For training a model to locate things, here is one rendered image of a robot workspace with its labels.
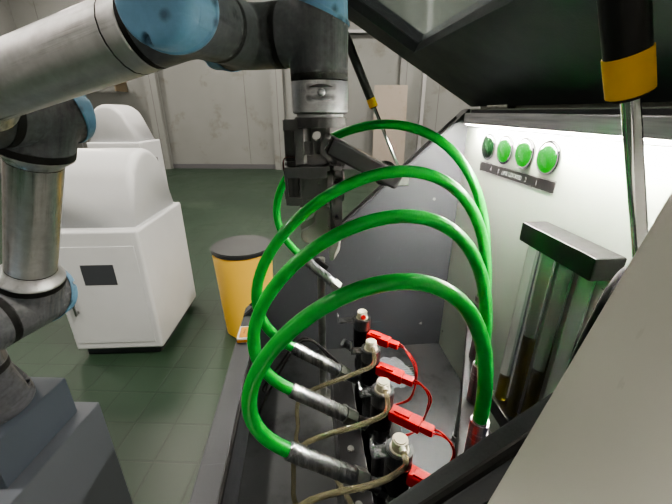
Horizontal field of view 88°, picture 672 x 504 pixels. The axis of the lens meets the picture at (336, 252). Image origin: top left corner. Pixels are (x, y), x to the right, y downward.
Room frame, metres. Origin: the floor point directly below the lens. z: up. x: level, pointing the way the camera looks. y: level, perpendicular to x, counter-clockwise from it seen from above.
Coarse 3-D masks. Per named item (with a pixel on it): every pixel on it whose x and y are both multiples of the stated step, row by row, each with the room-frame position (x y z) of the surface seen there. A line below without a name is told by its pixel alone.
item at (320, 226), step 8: (320, 208) 0.49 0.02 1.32; (328, 208) 0.49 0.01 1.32; (320, 216) 0.49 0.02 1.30; (312, 224) 0.49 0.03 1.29; (320, 224) 0.49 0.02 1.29; (304, 232) 0.49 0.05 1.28; (312, 232) 0.49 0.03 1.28; (320, 232) 0.49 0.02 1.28; (304, 240) 0.49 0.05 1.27; (312, 240) 0.49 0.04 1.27; (336, 248) 0.49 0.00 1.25
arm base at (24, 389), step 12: (0, 372) 0.52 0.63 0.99; (12, 372) 0.54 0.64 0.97; (24, 372) 0.58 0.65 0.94; (0, 384) 0.51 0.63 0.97; (12, 384) 0.53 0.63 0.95; (24, 384) 0.55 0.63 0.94; (0, 396) 0.50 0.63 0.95; (12, 396) 0.51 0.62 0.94; (24, 396) 0.53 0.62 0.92; (0, 408) 0.49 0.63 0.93; (12, 408) 0.50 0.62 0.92; (24, 408) 0.52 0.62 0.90; (0, 420) 0.48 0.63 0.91
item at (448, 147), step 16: (352, 128) 0.58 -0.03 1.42; (368, 128) 0.57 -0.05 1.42; (384, 128) 0.56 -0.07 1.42; (400, 128) 0.55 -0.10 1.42; (416, 128) 0.54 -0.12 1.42; (448, 144) 0.53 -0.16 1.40; (464, 160) 0.52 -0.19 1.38; (480, 192) 0.51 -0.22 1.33; (480, 208) 0.51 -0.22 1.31; (288, 240) 0.62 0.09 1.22
